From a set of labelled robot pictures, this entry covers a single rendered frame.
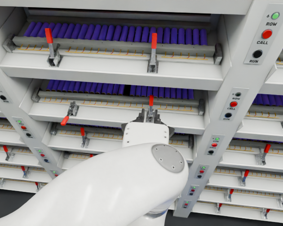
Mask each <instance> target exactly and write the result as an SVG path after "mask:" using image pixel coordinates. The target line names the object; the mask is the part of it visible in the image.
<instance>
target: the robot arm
mask: <svg viewBox="0 0 283 226"><path fill-rule="evenodd" d="M157 113H158V110H157V109H156V110H155V117H154V124H153V123H144V117H145V109H142V111H141V113H139V115H138V117H137V118H136V119H135V120H133V121H130V122H129V123H123V124H121V129H122V131H123V133H124V137H123V142H122V148H119V149H116V150H112V151H108V152H105V153H102V154H99V155H96V156H93V157H91V158H89V159H86V160H84V161H82V162H80V163H78V164H76V165H75V166H73V167H71V168H69V169H68V170H66V171H65V172H63V173H62V174H60V175H59V176H57V177H56V178H55V179H53V180H52V181H51V182H49V183H48V184H47V185H46V186H44V187H43V188H42V189H41V190H40V191H38V192H37V193H36V194H35V195H34V196H33V197H32V198H31V199H29V200H28V201H27V202H26V203H25V204H24V205H23V206H22V207H20V208H19V209H17V210H16V211H14V212H13V213H11V214H9V215H7V216H5V217H2V218H0V226H164V222H165V217H166V214H167V211H168V208H169V207H170V206H171V204H172V203H173V202H174V201H175V200H176V198H177V197H178V196H179V195H180V194H181V192H182V190H183V189H184V187H185V185H186V182H187V179H188V175H189V169H188V164H187V161H186V159H185V157H184V156H183V155H182V154H181V153H180V152H179V151H178V150H177V149H176V148H174V147H173V146H171V145H169V144H168V143H169V139H170V138H171V136H172V135H173V134H174V131H175V129H174V128H172V127H170V126H167V125H166V124H165V123H163V122H162V121H161V119H160V114H157Z"/></svg>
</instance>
